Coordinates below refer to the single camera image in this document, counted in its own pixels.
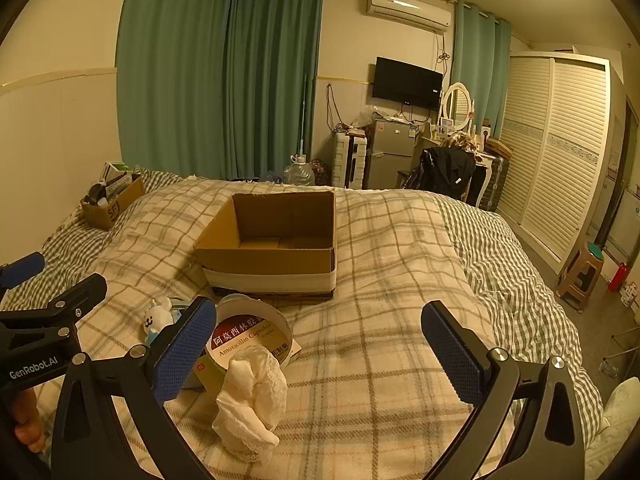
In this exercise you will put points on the green curtain with pleats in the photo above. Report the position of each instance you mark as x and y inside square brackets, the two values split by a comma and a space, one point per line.
[275, 75]

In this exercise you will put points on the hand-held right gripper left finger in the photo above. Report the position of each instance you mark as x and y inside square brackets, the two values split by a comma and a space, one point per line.
[185, 350]

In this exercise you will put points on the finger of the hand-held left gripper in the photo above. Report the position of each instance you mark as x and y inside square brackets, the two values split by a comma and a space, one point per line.
[75, 292]
[22, 265]

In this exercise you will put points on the brown plastic stool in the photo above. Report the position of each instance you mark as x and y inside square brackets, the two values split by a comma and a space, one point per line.
[580, 280]

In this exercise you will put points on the white ribbed suitcase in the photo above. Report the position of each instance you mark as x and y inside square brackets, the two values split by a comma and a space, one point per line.
[347, 160]

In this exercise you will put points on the small white toy figure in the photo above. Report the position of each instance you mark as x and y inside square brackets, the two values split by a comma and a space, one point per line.
[152, 320]

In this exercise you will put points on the narrow light green curtain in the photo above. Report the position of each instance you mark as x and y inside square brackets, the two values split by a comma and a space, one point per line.
[480, 70]

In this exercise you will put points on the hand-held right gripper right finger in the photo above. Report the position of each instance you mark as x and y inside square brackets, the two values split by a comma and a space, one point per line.
[450, 350]

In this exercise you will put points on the white pillow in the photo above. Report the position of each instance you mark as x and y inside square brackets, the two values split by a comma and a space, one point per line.
[615, 425]

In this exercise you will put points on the large cardboard box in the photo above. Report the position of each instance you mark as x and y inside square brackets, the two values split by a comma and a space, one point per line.
[260, 260]

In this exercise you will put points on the white dressing table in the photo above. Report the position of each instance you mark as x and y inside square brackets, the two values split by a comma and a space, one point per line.
[482, 175]

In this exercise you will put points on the person's left hand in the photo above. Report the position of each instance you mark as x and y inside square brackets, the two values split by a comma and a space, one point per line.
[27, 417]

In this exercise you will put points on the thin white pole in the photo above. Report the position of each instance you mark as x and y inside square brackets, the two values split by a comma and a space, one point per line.
[304, 115]

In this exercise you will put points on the black wall television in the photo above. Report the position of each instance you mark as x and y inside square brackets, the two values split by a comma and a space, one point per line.
[407, 81]

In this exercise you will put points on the silver fridge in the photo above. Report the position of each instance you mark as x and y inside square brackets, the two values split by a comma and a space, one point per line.
[390, 155]

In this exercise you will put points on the red fire extinguisher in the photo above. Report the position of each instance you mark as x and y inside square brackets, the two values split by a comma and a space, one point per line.
[617, 277]

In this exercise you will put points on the red and white medicine box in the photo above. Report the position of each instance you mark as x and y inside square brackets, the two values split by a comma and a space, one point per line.
[235, 340]

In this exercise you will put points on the white louvred wardrobe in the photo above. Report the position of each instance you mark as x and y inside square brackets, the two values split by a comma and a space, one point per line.
[555, 160]

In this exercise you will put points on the wide green curtain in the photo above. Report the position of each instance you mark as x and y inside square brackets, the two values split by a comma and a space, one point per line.
[170, 70]

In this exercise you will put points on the small cardboard box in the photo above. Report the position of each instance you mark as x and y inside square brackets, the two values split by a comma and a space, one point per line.
[107, 212]

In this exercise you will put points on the clear water jug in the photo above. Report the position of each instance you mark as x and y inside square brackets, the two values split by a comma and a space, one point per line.
[299, 174]

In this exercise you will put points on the beige plaid blanket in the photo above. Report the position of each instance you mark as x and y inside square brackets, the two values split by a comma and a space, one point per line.
[375, 285]

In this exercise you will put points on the white lace cloth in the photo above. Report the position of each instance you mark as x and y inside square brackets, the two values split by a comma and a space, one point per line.
[245, 400]

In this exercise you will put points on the white air conditioner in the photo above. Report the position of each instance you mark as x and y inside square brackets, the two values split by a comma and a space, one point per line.
[407, 10]

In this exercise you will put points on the dark patterned suitcase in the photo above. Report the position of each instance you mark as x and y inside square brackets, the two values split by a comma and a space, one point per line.
[497, 182]

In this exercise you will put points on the dark patterned bag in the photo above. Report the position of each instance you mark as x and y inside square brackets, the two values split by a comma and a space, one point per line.
[321, 172]

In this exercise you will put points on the clear plastic bag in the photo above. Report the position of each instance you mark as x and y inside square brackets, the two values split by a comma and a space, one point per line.
[366, 117]

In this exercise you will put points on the black jacket on chair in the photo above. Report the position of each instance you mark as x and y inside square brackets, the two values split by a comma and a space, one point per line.
[405, 177]

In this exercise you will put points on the green and white carton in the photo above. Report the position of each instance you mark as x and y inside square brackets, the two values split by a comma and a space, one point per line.
[116, 169]

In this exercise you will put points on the grey gingham bed sheet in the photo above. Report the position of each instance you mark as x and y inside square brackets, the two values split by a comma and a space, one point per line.
[500, 260]

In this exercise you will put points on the flat brown cardboard box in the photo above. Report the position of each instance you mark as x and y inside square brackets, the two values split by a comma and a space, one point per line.
[500, 147]

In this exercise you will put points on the oval white mirror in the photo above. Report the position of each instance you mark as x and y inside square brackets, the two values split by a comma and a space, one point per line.
[456, 105]

